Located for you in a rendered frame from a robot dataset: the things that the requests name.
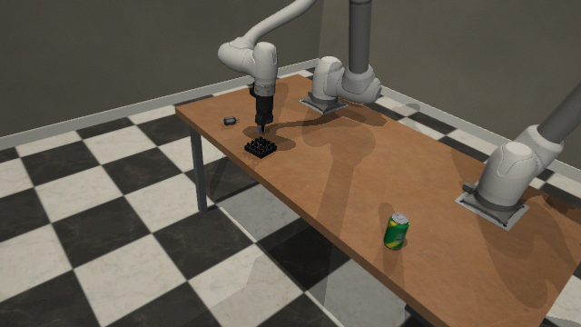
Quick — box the black knob box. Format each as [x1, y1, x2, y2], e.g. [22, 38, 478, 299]
[244, 136, 277, 158]

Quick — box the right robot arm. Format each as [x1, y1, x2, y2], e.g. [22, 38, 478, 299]
[218, 0, 382, 113]

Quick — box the green and yellow drink can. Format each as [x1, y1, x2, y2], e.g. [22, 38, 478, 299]
[383, 213, 409, 249]

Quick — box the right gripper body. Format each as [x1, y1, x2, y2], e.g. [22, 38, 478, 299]
[250, 82, 276, 125]

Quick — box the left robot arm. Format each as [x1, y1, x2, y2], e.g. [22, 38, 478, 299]
[462, 80, 581, 224]

